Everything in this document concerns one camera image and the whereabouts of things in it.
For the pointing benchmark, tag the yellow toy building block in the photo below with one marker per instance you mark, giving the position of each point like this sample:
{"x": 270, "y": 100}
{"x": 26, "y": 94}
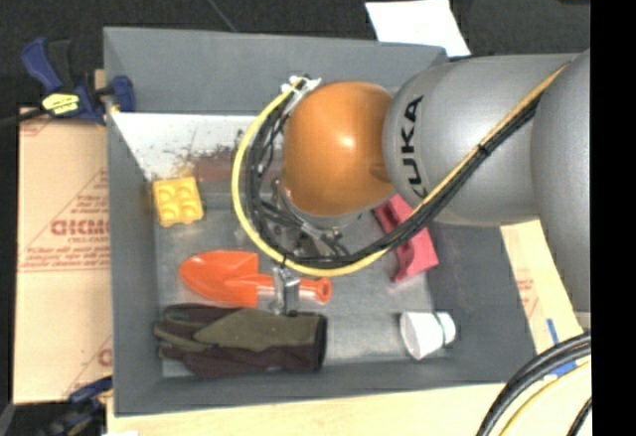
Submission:
{"x": 177, "y": 201}

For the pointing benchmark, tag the white paper cup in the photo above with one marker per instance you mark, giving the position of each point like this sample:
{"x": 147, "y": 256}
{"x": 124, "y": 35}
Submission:
{"x": 422, "y": 334}

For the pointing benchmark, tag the pink flat block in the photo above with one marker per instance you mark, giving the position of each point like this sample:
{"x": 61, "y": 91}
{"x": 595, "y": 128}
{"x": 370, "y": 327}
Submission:
{"x": 417, "y": 255}

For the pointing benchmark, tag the orange toy shovel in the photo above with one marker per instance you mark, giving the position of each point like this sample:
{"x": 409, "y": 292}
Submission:
{"x": 223, "y": 275}

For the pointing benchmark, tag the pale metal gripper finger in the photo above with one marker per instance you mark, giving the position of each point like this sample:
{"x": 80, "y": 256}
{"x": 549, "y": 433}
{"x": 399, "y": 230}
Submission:
{"x": 279, "y": 305}
{"x": 287, "y": 277}

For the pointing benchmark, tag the brown cardboard board red print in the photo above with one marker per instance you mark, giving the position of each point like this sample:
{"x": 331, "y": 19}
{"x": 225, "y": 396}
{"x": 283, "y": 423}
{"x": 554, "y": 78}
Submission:
{"x": 59, "y": 186}

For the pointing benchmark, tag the brown and green glove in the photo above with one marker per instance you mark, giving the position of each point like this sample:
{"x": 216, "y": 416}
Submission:
{"x": 248, "y": 344}

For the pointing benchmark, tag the grey metal bin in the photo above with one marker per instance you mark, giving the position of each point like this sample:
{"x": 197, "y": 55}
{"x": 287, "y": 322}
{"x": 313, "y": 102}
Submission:
{"x": 199, "y": 71}

